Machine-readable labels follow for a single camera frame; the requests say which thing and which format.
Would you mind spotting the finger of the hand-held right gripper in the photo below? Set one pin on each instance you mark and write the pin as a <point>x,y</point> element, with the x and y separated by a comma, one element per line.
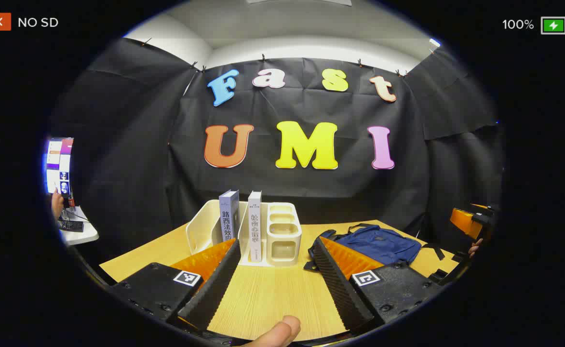
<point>466,220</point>

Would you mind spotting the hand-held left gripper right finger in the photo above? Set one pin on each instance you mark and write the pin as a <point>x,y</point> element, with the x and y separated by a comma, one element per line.
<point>338,284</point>

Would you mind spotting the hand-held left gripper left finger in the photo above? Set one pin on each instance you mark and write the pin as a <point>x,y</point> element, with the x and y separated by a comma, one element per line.
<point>217,284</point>

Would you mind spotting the blue schoolbag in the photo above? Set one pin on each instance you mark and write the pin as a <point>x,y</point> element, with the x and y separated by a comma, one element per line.
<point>381,243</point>

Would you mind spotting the grey-purple book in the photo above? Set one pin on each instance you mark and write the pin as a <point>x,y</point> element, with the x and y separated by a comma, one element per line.
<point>228,217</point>

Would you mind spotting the white book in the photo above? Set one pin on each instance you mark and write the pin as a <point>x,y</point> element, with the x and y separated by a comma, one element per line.
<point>255,226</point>

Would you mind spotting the cream plastic bookshelf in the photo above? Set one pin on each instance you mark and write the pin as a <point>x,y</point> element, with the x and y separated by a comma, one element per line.
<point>282,236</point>

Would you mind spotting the black backdrop cloth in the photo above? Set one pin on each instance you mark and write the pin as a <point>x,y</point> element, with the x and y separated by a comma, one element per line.
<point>311,183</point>

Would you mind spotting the black keyboard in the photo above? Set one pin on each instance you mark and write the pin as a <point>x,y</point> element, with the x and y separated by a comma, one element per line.
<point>70,225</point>

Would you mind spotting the computer monitor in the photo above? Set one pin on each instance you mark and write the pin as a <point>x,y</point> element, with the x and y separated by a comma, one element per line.
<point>59,164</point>

